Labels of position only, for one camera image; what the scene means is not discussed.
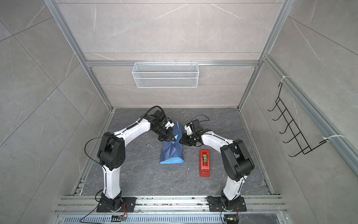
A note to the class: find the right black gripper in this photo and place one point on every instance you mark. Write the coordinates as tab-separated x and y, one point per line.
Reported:
186	142

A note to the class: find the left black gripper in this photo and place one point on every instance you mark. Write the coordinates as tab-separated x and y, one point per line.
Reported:
169	137

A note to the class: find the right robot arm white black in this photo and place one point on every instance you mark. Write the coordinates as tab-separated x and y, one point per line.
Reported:
237	161

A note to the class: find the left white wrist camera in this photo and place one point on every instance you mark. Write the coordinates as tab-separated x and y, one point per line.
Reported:
169	124

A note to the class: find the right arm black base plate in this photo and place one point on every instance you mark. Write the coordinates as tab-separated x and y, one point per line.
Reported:
215	204

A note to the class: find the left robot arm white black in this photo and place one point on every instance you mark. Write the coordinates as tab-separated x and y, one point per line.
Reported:
111	154

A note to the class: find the red tape dispenser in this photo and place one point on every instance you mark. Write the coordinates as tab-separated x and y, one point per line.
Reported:
204	163

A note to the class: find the black wire hook rack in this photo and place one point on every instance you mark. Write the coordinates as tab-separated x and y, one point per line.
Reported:
292	127

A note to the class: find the light blue wrapping paper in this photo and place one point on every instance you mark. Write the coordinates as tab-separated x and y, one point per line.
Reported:
172	152

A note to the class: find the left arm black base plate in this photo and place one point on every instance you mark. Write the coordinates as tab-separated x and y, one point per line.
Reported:
125	204

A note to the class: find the aluminium mounting rail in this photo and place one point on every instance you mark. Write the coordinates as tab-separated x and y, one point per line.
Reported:
261	209

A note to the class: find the white wire mesh basket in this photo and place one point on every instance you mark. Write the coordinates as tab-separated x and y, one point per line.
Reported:
166	75

